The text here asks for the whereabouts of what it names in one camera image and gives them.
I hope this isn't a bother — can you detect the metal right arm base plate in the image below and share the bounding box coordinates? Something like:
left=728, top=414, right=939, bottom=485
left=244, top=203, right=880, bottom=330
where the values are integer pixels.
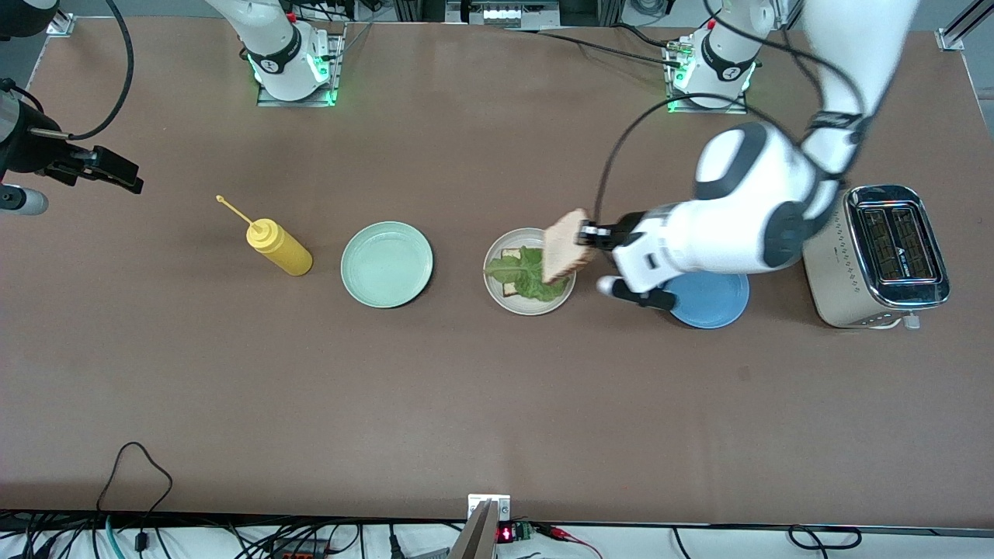
left=256, top=22, right=343, bottom=108

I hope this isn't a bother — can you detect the beige plate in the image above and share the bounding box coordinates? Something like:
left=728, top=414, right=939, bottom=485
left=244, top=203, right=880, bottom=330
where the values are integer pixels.
left=483, top=227, right=578, bottom=317

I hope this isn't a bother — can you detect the yellow mustard squeeze bottle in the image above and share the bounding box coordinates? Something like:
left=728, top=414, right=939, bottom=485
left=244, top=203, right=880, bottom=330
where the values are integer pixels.
left=216, top=194, right=315, bottom=277

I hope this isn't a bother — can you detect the green lettuce leaf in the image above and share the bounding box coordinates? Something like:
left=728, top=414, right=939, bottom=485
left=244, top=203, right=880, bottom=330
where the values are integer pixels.
left=484, top=245, right=570, bottom=304

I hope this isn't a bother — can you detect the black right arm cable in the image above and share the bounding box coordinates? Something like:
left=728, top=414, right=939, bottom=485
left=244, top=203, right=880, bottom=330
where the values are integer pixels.
left=70, top=0, right=134, bottom=142

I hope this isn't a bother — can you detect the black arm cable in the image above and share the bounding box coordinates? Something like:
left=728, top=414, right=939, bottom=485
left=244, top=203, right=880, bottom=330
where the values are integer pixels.
left=594, top=0, right=867, bottom=226
left=70, top=0, right=134, bottom=142

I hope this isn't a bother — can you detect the long black table cable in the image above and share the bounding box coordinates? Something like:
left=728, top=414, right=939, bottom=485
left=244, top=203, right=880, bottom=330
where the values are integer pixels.
left=503, top=26, right=688, bottom=71

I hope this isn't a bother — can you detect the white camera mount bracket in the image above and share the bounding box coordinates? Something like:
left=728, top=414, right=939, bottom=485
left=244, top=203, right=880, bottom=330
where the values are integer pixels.
left=467, top=494, right=512, bottom=523

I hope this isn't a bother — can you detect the grey aluminium camera bar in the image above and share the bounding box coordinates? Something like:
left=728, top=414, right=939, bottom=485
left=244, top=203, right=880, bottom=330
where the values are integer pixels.
left=449, top=500, right=499, bottom=559

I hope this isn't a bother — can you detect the red clip wire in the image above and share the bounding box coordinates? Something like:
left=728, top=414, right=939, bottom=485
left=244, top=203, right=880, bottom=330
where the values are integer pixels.
left=536, top=523, right=603, bottom=558

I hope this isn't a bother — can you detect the thin black looped cable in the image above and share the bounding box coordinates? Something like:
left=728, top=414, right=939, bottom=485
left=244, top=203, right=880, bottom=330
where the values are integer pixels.
left=95, top=441, right=174, bottom=536

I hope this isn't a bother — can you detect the pale green plate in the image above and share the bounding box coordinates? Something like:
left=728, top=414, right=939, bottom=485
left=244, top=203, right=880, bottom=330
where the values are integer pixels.
left=340, top=221, right=434, bottom=310

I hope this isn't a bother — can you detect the black oval cable loop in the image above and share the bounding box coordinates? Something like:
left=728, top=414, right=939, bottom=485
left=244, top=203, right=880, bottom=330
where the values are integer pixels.
left=788, top=526, right=863, bottom=550

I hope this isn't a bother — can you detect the cream and chrome toaster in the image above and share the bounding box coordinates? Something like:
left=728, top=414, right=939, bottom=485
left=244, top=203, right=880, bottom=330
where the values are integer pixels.
left=800, top=184, right=952, bottom=331

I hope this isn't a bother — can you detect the lit control box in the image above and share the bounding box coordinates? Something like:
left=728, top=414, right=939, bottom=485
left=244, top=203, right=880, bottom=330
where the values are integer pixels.
left=445, top=0, right=561, bottom=29

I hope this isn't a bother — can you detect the short black table cable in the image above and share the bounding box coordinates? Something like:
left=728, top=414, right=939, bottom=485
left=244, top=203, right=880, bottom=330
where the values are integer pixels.
left=610, top=22, right=684, bottom=49

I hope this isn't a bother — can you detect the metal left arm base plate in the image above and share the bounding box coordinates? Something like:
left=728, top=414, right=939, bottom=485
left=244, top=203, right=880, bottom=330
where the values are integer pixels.
left=664, top=39, right=749, bottom=115

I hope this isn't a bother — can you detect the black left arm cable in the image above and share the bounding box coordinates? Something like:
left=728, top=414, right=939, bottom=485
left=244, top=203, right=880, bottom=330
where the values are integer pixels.
left=594, top=0, right=867, bottom=226

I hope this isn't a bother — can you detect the blue plate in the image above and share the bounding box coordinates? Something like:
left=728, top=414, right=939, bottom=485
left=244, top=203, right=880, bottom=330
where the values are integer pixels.
left=666, top=272, right=751, bottom=330

